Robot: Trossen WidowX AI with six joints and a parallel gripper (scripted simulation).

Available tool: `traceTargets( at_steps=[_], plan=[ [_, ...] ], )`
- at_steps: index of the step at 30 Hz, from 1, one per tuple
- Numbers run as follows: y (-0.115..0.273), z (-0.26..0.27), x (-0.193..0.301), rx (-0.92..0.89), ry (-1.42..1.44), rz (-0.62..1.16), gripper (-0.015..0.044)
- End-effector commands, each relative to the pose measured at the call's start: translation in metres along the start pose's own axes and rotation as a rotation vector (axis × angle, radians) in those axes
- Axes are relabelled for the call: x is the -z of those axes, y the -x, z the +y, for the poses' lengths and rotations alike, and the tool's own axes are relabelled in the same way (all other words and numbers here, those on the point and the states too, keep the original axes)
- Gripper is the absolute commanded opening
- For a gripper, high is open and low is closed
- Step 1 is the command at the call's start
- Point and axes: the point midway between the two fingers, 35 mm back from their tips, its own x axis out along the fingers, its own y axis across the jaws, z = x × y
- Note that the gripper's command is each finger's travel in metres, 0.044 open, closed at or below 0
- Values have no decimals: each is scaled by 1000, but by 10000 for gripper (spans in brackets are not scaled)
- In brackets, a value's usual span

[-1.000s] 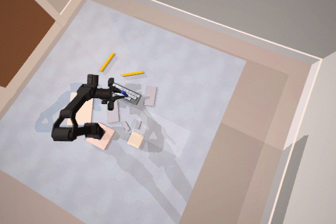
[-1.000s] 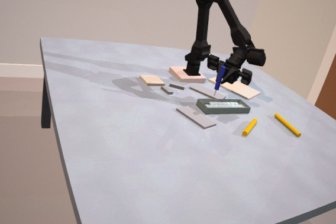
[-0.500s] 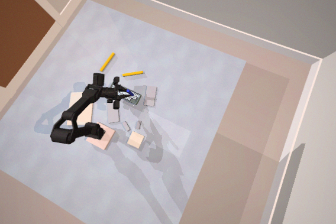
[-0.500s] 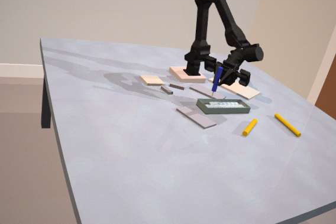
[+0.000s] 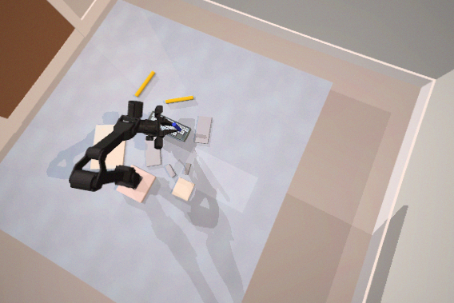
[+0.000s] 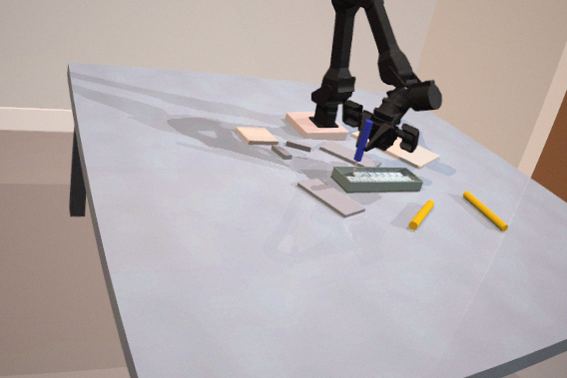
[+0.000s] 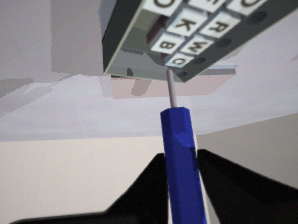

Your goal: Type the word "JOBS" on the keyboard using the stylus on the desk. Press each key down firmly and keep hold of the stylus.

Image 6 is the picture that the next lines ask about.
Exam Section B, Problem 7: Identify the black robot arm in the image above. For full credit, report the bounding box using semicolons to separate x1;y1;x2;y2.
308;0;442;128

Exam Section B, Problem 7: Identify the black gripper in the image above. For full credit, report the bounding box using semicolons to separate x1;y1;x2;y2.
341;97;419;153

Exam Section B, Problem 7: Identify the blue stylus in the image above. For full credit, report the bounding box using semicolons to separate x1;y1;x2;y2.
353;120;373;171

